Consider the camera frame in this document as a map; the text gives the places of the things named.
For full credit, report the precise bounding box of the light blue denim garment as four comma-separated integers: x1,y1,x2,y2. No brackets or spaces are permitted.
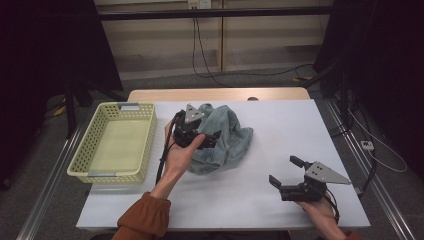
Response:
187,103,254,176

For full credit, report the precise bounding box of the white table sheet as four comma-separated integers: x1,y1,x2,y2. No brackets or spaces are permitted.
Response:
75,99,371,231

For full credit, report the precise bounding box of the black horizontal bar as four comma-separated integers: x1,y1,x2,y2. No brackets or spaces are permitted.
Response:
98,6,334,22

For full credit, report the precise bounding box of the white floor cable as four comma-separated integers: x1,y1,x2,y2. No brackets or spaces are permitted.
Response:
347,109,409,174

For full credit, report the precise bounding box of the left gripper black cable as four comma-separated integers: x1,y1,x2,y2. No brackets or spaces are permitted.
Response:
154,109,186,186

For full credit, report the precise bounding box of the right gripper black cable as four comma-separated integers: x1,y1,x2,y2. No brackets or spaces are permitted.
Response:
324,188,341,225

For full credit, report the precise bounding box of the black tripod stand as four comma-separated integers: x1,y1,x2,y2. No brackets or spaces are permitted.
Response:
62,75,128,140

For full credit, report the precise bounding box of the black metal stand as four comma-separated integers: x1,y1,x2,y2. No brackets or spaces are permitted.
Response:
299,59,355,136

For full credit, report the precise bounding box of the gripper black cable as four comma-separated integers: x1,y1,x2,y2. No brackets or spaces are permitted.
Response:
154,109,186,186
324,188,341,225

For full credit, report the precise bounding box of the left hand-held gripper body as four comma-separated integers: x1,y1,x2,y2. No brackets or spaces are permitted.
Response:
172,103,206,149

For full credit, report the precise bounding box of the white wall socket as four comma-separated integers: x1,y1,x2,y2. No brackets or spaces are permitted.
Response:
187,0,213,10

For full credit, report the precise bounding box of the person's right hand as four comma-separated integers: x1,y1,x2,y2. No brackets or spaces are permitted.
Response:
296,196,340,231

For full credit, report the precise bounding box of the person's left orange sleeve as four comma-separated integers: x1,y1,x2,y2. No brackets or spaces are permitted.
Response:
111,191,172,240

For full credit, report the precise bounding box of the aluminium floor rail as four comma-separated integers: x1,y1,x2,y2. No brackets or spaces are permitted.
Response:
16,122,88,240
324,99,416,240

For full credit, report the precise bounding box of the black curtain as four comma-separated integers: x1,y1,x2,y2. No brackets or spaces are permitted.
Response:
0,0,124,189
313,0,424,172

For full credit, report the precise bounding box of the black floor cable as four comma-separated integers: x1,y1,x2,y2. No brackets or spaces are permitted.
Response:
359,149,378,196

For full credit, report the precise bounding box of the black wall cable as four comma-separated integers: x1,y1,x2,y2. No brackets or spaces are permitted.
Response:
194,18,234,89
191,17,315,80

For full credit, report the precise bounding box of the person's left hand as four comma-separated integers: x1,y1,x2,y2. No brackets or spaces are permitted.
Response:
164,120,207,178

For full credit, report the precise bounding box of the yellow plastic basket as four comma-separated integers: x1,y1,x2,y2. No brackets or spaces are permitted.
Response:
66,102,158,185

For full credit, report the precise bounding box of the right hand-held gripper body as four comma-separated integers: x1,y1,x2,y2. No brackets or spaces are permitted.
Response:
279,161,353,203

